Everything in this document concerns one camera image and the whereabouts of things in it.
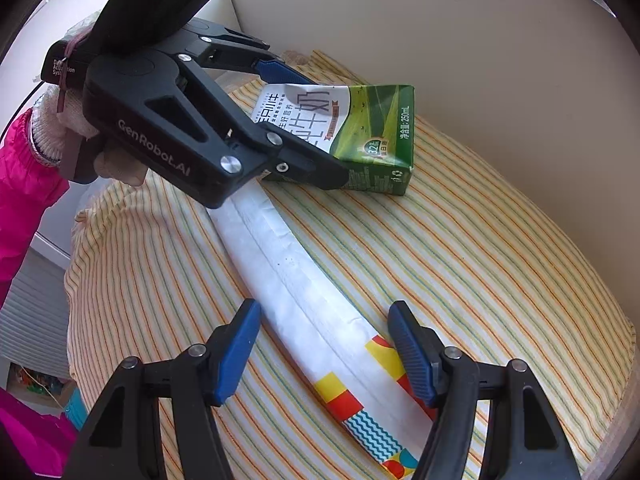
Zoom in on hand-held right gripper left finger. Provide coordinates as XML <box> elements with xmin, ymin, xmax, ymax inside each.
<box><xmin>62</xmin><ymin>298</ymin><xmax>263</xmax><ymax>480</ymax></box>

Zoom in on colourful small objects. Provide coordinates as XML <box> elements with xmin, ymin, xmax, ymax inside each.
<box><xmin>7</xmin><ymin>360</ymin><xmax>87</xmax><ymax>431</ymax></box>

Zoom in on white patterned paper bag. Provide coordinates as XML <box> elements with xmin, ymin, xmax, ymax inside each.
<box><xmin>207</xmin><ymin>180</ymin><xmax>441</xmax><ymax>480</ymax></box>

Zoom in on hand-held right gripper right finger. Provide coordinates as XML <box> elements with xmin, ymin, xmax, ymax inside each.
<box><xmin>387</xmin><ymin>301</ymin><xmax>583</xmax><ymax>480</ymax></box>

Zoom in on person's left hand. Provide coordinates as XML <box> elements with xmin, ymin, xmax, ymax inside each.
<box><xmin>30</xmin><ymin>84</ymin><xmax>149</xmax><ymax>188</ymax></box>

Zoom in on green milk carton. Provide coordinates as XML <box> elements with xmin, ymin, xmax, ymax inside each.
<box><xmin>252</xmin><ymin>81</ymin><xmax>416</xmax><ymax>197</ymax></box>

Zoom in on person's left forearm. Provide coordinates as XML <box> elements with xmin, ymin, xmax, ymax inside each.
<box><xmin>0</xmin><ymin>109</ymin><xmax>71</xmax><ymax>306</ymax></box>

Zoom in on striped bed sheet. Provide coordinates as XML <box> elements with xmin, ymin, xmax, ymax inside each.
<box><xmin>65</xmin><ymin>50</ymin><xmax>638</xmax><ymax>480</ymax></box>

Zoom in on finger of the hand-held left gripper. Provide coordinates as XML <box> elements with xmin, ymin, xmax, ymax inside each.
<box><xmin>84</xmin><ymin>54</ymin><xmax>351</xmax><ymax>211</ymax></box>
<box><xmin>174</xmin><ymin>19</ymin><xmax>322</xmax><ymax>85</ymax></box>

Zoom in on person's pink clothing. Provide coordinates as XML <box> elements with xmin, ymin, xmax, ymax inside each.
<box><xmin>0</xmin><ymin>389</ymin><xmax>77</xmax><ymax>480</ymax></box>

